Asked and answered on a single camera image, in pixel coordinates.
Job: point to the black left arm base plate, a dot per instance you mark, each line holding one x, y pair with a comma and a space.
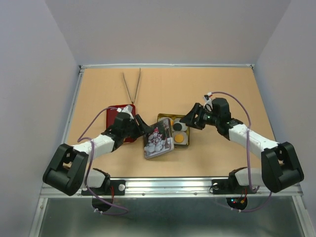
115, 187

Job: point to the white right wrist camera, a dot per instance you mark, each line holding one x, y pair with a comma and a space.
208, 98

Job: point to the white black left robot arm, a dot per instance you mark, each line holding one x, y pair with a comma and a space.
67, 171

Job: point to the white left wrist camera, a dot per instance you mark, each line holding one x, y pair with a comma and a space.
129, 109

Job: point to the red rectangular tray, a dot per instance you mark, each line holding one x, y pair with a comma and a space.
112, 113

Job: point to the black round cookie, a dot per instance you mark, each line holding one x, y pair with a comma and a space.
177, 126

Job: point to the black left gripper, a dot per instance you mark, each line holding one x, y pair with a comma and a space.
144, 127

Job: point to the aluminium table edge rail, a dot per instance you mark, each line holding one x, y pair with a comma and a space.
162, 65

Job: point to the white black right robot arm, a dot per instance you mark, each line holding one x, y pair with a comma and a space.
280, 166

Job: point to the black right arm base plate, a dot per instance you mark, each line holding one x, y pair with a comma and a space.
228, 187

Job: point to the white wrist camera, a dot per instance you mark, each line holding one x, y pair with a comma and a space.
208, 98
129, 109

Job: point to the round tan cookie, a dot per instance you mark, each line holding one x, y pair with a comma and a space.
179, 138

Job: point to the white paper cup front right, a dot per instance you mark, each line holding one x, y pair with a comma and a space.
185, 137

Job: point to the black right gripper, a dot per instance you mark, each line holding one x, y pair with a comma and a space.
190, 120

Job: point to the white paper cup back right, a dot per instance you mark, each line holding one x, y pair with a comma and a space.
184, 127

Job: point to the aluminium front rail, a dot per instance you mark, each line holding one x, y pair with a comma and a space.
182, 187

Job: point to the gold square tin box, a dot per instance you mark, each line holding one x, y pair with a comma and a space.
172, 117

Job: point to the white paper cup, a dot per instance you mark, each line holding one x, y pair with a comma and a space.
185, 137
184, 127

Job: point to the gold tin lid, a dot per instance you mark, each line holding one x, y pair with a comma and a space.
160, 141

